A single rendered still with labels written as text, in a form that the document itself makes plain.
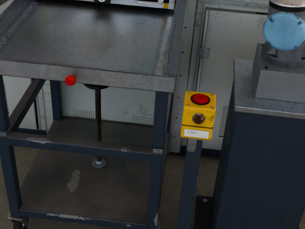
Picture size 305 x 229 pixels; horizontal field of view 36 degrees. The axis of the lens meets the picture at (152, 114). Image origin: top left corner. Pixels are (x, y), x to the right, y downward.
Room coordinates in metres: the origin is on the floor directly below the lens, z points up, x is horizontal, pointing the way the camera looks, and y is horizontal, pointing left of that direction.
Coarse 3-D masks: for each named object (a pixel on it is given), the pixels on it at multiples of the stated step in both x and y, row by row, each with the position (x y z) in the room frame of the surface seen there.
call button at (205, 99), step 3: (195, 96) 0.99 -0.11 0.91; (198, 96) 0.99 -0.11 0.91; (201, 96) 0.99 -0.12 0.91; (204, 96) 1.00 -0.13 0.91; (195, 99) 0.98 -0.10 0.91; (198, 99) 0.98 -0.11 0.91; (201, 99) 0.98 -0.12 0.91; (204, 99) 0.98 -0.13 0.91; (207, 99) 0.99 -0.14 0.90; (198, 102) 0.97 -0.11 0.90; (201, 102) 0.97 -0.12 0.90; (204, 102) 0.97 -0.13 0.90
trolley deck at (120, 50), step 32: (64, 0) 1.71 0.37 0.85; (32, 32) 1.42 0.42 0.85; (64, 32) 1.44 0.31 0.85; (96, 32) 1.45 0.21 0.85; (128, 32) 1.47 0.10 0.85; (160, 32) 1.48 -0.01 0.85; (0, 64) 1.22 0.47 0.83; (32, 64) 1.22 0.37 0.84; (64, 64) 1.22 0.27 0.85; (96, 64) 1.23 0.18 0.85; (128, 64) 1.24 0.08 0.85
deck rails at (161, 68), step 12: (24, 0) 1.61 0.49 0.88; (36, 0) 1.69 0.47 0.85; (12, 12) 1.49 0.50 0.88; (24, 12) 1.57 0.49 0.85; (168, 12) 1.65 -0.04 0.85; (0, 24) 1.38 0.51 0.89; (12, 24) 1.46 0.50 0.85; (168, 24) 1.55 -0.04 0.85; (0, 36) 1.37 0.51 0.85; (168, 36) 1.45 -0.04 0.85; (0, 48) 1.29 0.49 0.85; (168, 48) 1.24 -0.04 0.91; (168, 60) 1.28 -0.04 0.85; (156, 72) 1.20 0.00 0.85
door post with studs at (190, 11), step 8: (192, 0) 1.86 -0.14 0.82; (192, 8) 1.86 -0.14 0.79; (192, 16) 1.86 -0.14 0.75; (192, 24) 1.86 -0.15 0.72; (184, 32) 1.86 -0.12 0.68; (184, 40) 1.86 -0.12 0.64; (184, 48) 1.86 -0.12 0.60; (184, 56) 1.86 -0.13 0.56; (184, 64) 1.86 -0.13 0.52; (184, 72) 1.86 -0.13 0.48; (184, 80) 1.86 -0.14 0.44; (184, 88) 1.86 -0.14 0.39; (184, 96) 1.86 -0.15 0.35; (176, 112) 1.86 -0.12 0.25; (176, 120) 1.86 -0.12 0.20; (176, 128) 1.86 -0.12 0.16; (176, 136) 1.86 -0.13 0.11; (176, 144) 1.86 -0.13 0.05; (176, 152) 1.86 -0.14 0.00
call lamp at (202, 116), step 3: (195, 114) 0.95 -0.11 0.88; (198, 114) 0.95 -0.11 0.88; (201, 114) 0.95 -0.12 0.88; (192, 117) 0.95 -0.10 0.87; (195, 117) 0.94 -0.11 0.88; (198, 117) 0.94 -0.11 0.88; (201, 117) 0.94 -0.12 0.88; (204, 117) 0.95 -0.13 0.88; (192, 120) 0.95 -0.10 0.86; (195, 120) 0.94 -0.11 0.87; (198, 120) 0.94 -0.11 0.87; (201, 120) 0.94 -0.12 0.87; (204, 120) 0.95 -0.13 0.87; (195, 123) 0.95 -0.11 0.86; (198, 123) 0.94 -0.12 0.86; (201, 123) 0.94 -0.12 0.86
